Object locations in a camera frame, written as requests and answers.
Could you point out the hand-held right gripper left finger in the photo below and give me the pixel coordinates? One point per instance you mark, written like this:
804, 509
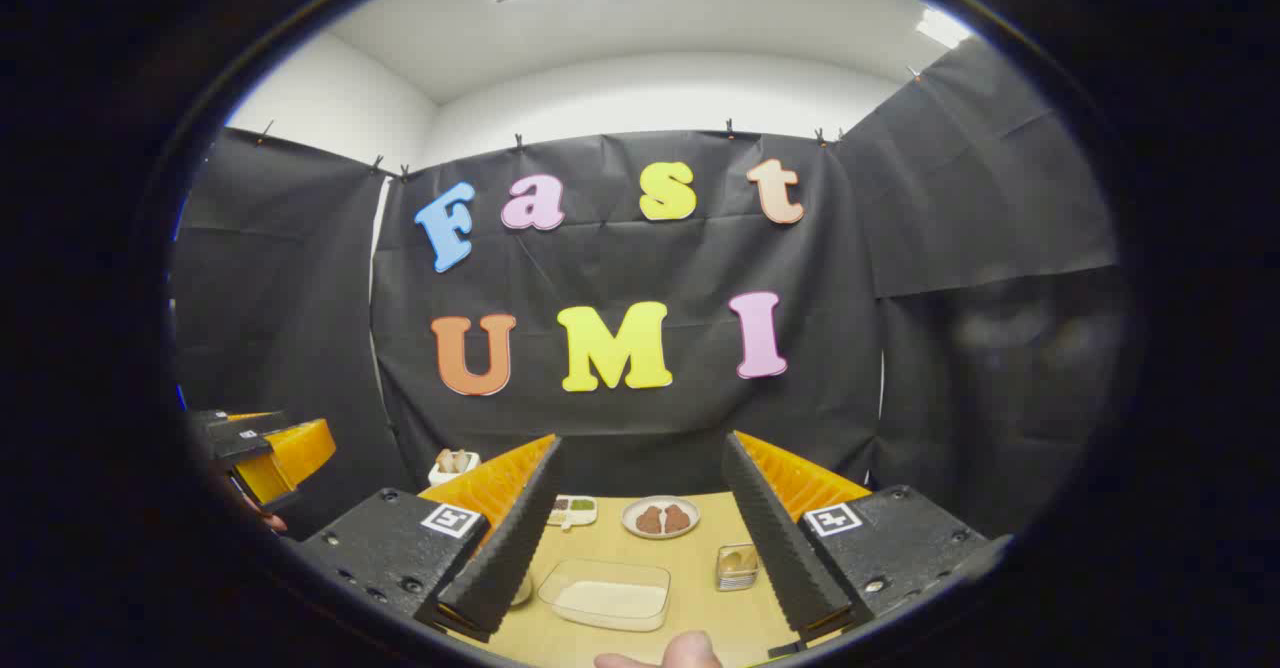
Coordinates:
510, 538

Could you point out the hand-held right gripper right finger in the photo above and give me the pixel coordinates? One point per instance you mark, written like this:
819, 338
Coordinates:
775, 538

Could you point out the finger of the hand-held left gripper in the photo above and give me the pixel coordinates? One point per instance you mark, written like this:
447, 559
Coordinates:
245, 440
210, 418

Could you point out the white divided bean dish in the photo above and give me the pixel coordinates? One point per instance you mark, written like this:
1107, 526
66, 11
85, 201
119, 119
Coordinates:
572, 510

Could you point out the brown meat piece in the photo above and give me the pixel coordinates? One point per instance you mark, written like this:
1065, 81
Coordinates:
678, 518
650, 520

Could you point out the clear plastic tray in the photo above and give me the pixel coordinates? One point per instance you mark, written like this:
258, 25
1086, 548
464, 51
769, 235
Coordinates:
605, 573

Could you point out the white round plate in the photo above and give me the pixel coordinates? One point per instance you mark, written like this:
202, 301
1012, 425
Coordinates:
660, 500

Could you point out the black backdrop cloth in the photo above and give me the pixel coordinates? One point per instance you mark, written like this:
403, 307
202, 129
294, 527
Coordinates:
640, 268

